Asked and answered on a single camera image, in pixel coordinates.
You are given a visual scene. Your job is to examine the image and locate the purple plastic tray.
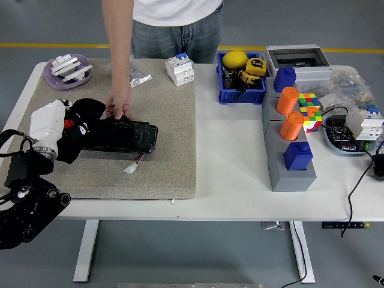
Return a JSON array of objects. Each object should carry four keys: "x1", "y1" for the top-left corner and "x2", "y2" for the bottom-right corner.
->
[{"x1": 43, "y1": 53, "x2": 93, "y2": 91}]

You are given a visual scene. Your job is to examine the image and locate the black desk control panel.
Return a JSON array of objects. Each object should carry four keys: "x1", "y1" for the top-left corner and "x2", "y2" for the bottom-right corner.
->
[{"x1": 321, "y1": 221, "x2": 372, "y2": 230}]

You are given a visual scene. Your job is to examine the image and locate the black plastic-wrapped panel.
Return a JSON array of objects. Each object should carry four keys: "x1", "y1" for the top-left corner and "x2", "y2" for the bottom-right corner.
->
[{"x1": 80, "y1": 118, "x2": 159, "y2": 154}]

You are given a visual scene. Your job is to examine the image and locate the black power cable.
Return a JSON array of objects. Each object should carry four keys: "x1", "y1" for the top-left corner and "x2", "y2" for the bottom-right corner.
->
[{"x1": 319, "y1": 106, "x2": 376, "y2": 238}]

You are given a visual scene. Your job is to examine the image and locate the yellow ball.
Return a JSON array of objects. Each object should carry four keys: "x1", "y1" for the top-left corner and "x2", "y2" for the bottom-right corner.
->
[{"x1": 221, "y1": 50, "x2": 249, "y2": 70}]

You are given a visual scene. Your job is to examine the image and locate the metal bracket under table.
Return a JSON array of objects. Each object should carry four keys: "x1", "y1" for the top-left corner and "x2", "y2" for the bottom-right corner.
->
[{"x1": 260, "y1": 221, "x2": 286, "y2": 231}]

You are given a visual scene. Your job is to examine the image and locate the black printed rag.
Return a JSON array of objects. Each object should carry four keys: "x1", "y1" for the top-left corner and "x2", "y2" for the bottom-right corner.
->
[{"x1": 56, "y1": 98, "x2": 133, "y2": 165}]

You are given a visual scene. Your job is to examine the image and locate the black power adapter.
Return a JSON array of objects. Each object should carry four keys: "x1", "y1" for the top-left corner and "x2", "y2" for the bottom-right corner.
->
[{"x1": 371, "y1": 154, "x2": 384, "y2": 182}]

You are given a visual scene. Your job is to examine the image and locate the white table leg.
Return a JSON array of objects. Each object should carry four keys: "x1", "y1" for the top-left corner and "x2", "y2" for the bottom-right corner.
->
[
  {"x1": 73, "y1": 220, "x2": 100, "y2": 283},
  {"x1": 289, "y1": 221, "x2": 316, "y2": 284}
]

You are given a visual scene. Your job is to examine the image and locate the grey-blue plastic tray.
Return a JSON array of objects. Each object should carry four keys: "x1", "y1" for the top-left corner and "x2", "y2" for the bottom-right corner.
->
[{"x1": 322, "y1": 115, "x2": 378, "y2": 158}]

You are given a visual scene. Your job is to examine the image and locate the orange cylinder peg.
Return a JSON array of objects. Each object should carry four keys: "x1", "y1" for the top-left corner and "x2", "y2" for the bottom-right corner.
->
[
  {"x1": 280, "y1": 111, "x2": 305, "y2": 142},
  {"x1": 275, "y1": 86, "x2": 300, "y2": 116}
]

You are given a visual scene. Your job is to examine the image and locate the white circuit breaker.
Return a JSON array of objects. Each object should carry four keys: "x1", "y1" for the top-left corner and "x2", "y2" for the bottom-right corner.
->
[
  {"x1": 345, "y1": 104, "x2": 384, "y2": 141},
  {"x1": 164, "y1": 52, "x2": 195, "y2": 88}
]

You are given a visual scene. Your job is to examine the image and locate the yellow black tape measure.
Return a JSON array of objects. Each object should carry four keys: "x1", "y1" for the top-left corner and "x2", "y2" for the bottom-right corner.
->
[
  {"x1": 244, "y1": 58, "x2": 268, "y2": 77},
  {"x1": 239, "y1": 70, "x2": 262, "y2": 88}
]

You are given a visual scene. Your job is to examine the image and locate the dark screwdriver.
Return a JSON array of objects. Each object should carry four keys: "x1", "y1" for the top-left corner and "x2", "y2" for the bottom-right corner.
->
[{"x1": 221, "y1": 66, "x2": 233, "y2": 88}]

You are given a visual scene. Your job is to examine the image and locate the multicolour puzzle cube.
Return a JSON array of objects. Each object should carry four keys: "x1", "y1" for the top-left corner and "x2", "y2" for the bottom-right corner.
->
[
  {"x1": 299, "y1": 106, "x2": 323, "y2": 134},
  {"x1": 298, "y1": 93, "x2": 319, "y2": 109}
]

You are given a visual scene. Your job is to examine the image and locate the grey electrical enclosure box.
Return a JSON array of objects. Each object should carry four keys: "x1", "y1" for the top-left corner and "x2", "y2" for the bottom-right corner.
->
[{"x1": 262, "y1": 44, "x2": 333, "y2": 91}]

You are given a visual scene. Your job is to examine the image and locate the blue plastic bin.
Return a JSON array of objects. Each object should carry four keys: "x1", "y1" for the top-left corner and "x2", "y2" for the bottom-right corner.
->
[{"x1": 216, "y1": 52, "x2": 268, "y2": 105}]

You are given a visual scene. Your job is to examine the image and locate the blue square peg block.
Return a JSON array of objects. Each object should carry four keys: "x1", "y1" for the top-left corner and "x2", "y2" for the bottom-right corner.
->
[
  {"x1": 273, "y1": 66, "x2": 297, "y2": 93},
  {"x1": 283, "y1": 142, "x2": 314, "y2": 171}
]

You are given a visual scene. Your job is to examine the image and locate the grey-brown mat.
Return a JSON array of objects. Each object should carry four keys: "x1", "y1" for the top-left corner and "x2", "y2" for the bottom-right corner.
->
[{"x1": 0, "y1": 58, "x2": 197, "y2": 201}]

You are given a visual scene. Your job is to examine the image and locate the black cable under table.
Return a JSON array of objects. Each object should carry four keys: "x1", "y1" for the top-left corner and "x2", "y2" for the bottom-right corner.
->
[{"x1": 281, "y1": 221, "x2": 307, "y2": 288}]

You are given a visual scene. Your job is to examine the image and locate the black electronic modules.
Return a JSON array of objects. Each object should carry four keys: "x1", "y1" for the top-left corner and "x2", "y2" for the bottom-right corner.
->
[{"x1": 326, "y1": 117, "x2": 365, "y2": 151}]

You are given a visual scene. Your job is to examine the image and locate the panel wire with white connector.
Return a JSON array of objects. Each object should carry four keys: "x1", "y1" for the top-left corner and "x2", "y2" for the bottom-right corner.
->
[{"x1": 124, "y1": 152, "x2": 148, "y2": 175}]

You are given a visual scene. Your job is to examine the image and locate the person's right hand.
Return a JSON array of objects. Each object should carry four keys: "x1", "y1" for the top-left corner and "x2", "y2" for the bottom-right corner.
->
[{"x1": 103, "y1": 82, "x2": 134, "y2": 121}]

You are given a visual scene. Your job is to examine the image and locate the clear bag of screws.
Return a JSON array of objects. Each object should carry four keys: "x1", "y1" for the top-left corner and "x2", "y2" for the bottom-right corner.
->
[{"x1": 103, "y1": 53, "x2": 153, "y2": 89}]

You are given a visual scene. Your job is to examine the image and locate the clear bags of parts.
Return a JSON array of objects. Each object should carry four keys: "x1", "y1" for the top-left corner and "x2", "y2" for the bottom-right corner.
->
[{"x1": 301, "y1": 71, "x2": 375, "y2": 113}]

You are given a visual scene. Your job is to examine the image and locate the person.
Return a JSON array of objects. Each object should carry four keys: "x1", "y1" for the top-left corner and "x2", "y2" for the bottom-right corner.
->
[{"x1": 101, "y1": 0, "x2": 224, "y2": 64}]

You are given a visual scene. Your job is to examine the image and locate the white plastic bracket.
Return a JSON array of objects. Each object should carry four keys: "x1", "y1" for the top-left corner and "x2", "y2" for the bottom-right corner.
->
[
  {"x1": 49, "y1": 53, "x2": 81, "y2": 76},
  {"x1": 61, "y1": 64, "x2": 92, "y2": 83}
]

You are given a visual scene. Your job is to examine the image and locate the grey peg holder base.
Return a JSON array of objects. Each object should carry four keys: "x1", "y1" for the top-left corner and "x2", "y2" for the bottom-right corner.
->
[{"x1": 261, "y1": 74, "x2": 318, "y2": 193}]

